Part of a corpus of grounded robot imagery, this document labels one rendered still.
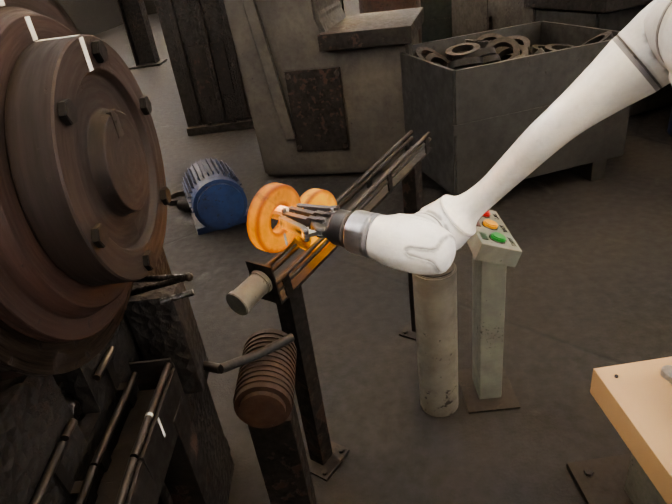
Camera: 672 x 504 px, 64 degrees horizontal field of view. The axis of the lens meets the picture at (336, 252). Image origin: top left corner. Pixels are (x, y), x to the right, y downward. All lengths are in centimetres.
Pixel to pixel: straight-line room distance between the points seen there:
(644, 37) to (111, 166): 70
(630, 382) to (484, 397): 60
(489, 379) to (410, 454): 34
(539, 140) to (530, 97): 196
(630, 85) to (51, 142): 73
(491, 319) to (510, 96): 146
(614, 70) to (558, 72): 206
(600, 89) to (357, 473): 119
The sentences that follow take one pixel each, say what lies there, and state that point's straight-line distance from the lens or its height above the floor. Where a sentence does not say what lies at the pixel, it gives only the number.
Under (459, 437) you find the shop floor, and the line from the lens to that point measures 172.
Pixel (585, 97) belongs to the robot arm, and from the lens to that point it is 90.
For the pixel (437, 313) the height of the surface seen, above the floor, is 40.
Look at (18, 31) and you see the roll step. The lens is 65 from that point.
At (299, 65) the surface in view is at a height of 72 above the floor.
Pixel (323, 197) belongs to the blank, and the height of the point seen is 77.
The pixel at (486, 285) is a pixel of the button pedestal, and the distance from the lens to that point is 154.
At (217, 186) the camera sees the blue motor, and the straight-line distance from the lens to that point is 286.
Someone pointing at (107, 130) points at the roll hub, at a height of 116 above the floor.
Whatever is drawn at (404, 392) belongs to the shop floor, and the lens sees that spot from 185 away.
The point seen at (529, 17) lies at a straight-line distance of 442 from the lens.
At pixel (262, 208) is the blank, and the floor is 84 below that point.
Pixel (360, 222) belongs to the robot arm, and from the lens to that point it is 104.
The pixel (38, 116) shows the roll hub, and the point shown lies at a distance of 57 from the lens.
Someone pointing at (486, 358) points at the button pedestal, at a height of 18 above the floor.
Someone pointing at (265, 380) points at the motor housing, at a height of 53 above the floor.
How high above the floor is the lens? 130
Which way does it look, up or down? 30 degrees down
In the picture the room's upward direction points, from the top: 8 degrees counter-clockwise
